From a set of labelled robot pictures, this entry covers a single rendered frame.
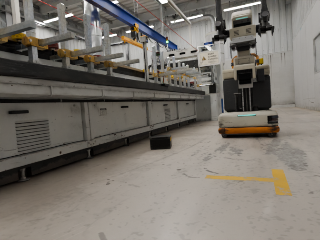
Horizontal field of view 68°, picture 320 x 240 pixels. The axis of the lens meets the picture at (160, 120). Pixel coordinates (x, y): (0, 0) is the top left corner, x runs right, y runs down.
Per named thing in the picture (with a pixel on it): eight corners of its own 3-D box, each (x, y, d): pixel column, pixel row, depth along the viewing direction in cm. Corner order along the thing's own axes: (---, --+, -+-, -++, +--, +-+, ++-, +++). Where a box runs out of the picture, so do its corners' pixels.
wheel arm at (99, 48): (104, 52, 152) (103, 45, 152) (100, 51, 149) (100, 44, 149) (53, 62, 169) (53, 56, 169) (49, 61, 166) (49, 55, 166)
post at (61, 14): (71, 76, 159) (64, 3, 157) (67, 75, 156) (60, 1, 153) (67, 77, 160) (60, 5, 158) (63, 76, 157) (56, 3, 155)
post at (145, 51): (149, 82, 273) (146, 43, 271) (148, 82, 269) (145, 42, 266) (146, 82, 275) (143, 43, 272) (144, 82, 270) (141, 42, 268)
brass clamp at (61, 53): (78, 59, 165) (78, 51, 164) (64, 55, 152) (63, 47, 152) (72, 60, 167) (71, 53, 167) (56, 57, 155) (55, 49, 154)
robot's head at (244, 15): (232, 25, 272) (231, 12, 262) (252, 21, 264) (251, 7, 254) (232, 30, 263) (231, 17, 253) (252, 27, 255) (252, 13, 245)
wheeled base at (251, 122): (224, 129, 330) (223, 111, 328) (275, 127, 306) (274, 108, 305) (217, 135, 267) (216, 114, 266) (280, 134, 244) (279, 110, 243)
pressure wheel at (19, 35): (10, 51, 139) (8, 31, 139) (16, 54, 147) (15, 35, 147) (25, 50, 141) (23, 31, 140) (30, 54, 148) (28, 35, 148)
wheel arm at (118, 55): (124, 58, 175) (123, 52, 175) (121, 57, 172) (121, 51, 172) (78, 66, 192) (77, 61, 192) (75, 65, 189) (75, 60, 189)
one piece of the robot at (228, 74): (226, 119, 320) (223, 57, 316) (271, 117, 300) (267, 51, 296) (224, 121, 289) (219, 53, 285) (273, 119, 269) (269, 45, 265)
